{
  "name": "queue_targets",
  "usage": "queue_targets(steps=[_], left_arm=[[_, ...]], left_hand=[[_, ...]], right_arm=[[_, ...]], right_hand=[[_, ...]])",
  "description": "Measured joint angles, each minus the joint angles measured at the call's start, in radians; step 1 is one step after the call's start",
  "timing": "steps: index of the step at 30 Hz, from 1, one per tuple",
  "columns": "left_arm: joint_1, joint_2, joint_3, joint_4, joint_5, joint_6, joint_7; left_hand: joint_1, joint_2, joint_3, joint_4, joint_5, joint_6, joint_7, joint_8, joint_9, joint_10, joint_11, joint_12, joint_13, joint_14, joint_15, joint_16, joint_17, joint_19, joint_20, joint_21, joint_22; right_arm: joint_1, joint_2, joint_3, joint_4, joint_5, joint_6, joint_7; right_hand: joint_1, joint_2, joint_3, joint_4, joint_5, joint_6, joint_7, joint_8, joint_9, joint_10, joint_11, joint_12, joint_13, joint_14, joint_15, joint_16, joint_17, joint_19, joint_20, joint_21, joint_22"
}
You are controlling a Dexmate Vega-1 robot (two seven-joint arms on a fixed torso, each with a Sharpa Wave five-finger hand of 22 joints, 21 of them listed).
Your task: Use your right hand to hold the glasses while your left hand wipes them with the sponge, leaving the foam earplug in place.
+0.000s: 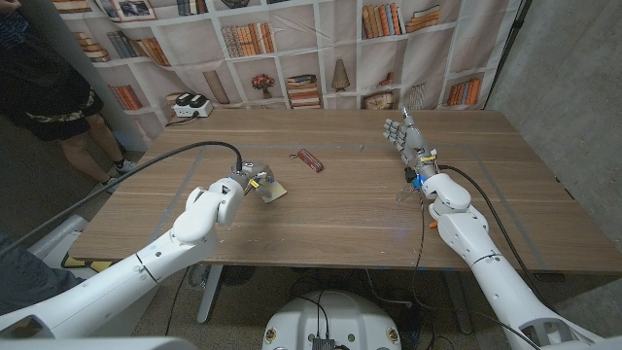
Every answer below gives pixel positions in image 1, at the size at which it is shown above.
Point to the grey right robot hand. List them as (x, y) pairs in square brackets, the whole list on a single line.
[(413, 143)]

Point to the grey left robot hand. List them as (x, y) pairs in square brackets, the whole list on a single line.
[(252, 175)]

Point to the yellow sponge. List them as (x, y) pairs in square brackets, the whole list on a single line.
[(277, 192)]

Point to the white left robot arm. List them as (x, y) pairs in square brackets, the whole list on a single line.
[(146, 272)]

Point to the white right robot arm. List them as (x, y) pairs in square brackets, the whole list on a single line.
[(495, 272)]

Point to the white foam tube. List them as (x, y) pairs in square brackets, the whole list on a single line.
[(56, 235)]

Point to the white power strip black plugs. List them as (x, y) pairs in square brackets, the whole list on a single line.
[(193, 106)]

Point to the printed bookshelf backdrop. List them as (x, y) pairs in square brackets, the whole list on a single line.
[(311, 63)]

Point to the metal table leg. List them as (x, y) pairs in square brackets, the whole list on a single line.
[(210, 296), (459, 304)]

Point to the black backdrop stand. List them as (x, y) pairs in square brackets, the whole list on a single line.
[(507, 48)]

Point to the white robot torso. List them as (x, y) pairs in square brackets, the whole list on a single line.
[(335, 316)]

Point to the small black electronics box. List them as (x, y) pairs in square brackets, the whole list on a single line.
[(323, 343)]

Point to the person in black clothes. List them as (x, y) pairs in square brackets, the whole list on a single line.
[(39, 82)]

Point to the person in jeans dark shoes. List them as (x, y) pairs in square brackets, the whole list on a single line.
[(29, 282)]

